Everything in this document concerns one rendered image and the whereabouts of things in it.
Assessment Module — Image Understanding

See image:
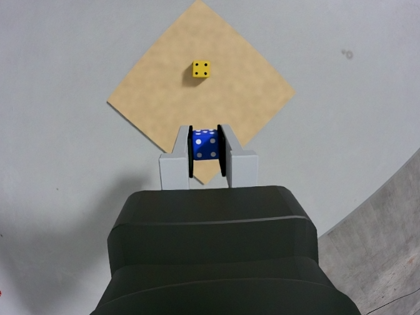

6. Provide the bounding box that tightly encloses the tan mat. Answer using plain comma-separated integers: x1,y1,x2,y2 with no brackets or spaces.
107,0,296,153

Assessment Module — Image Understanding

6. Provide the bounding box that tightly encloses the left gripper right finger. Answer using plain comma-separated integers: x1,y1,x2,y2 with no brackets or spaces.
217,124,259,188

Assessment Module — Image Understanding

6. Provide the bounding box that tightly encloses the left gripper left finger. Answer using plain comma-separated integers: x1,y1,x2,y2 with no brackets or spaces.
159,125,194,190

